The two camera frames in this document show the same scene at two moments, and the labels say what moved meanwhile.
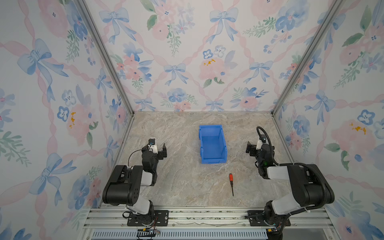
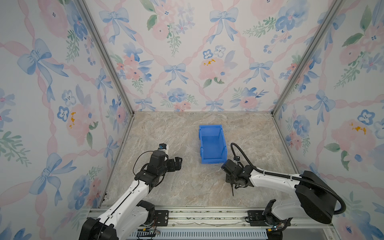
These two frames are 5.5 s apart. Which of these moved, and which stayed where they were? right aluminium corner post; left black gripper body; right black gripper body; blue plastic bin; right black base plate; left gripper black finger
Moved: left gripper black finger; left black gripper body; right black gripper body
Stayed: right aluminium corner post; blue plastic bin; right black base plate
